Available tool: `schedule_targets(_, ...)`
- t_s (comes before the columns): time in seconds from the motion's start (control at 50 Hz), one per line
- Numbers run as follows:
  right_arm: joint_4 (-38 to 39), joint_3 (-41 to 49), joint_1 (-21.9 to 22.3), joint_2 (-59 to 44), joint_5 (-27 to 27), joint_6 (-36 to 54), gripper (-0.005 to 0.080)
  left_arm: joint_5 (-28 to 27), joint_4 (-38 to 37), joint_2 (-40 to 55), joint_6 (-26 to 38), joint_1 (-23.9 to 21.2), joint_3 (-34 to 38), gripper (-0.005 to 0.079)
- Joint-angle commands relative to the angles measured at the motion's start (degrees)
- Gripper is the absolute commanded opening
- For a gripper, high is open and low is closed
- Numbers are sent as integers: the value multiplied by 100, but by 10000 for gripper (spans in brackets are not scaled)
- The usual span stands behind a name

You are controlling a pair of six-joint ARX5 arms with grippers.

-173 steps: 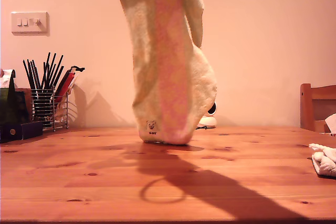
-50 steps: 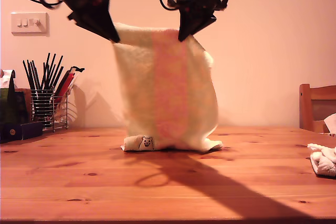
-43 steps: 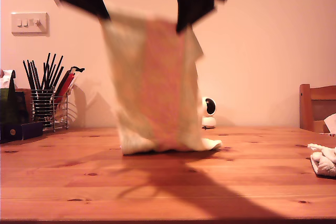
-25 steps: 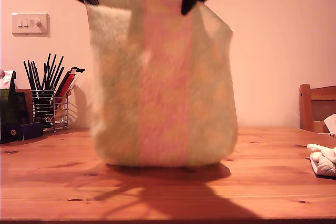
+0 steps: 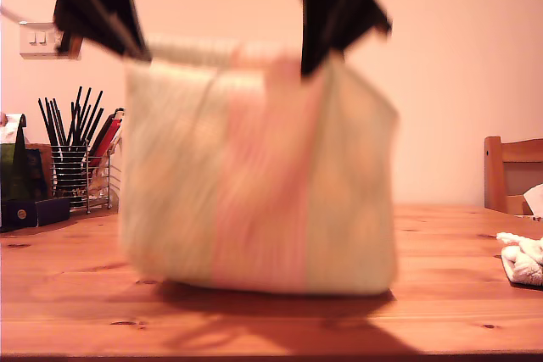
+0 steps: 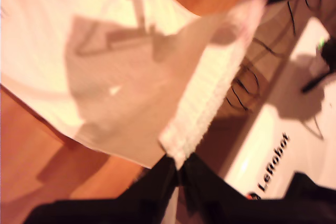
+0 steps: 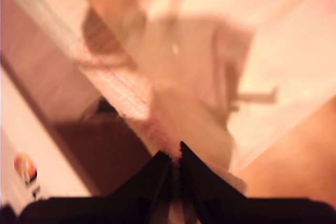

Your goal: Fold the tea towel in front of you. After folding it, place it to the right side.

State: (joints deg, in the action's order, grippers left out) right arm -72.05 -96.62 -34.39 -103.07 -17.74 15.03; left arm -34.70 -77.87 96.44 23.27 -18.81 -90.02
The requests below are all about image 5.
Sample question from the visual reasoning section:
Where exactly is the dark green paper bag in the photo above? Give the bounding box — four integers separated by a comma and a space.
0, 112, 48, 202

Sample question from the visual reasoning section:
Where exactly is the white towel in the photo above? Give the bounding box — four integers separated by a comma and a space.
120, 33, 400, 296

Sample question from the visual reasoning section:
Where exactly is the dark blue box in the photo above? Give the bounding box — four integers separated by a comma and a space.
0, 195, 71, 232

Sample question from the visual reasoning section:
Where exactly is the beige fluffy tea towel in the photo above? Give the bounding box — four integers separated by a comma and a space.
495, 231, 543, 287

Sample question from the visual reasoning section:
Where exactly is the white light switch plate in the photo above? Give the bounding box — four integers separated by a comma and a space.
18, 20, 81, 60

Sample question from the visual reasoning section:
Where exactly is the metal wire utensil holder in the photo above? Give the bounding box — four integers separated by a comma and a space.
49, 139, 115, 214

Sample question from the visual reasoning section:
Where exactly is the red black utensil handle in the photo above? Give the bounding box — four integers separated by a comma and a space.
88, 108, 126, 164

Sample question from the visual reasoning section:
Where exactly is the white tissue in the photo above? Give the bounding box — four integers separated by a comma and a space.
0, 111, 26, 145

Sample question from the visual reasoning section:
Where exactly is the wooden chair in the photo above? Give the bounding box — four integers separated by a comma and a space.
484, 135, 543, 215

